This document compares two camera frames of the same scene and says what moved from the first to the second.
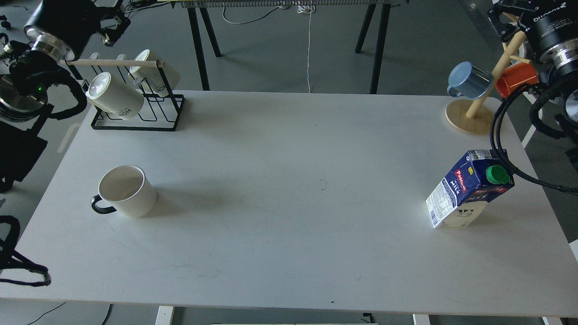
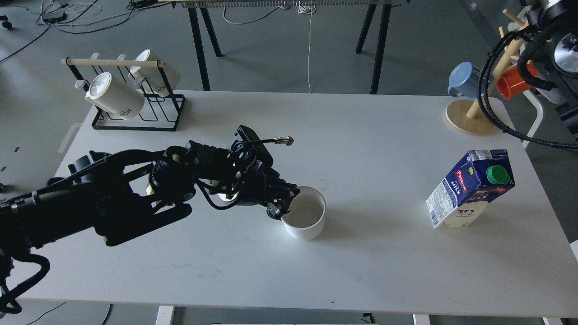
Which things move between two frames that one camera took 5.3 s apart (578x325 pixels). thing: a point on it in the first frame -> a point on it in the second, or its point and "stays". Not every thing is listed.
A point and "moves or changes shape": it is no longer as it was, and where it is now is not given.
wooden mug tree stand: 477,116 stays
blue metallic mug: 469,81 stays
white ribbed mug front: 114,96 stays
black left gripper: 63,28 -> 253,181
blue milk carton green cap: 460,198 stays
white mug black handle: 127,188 moves or changes shape
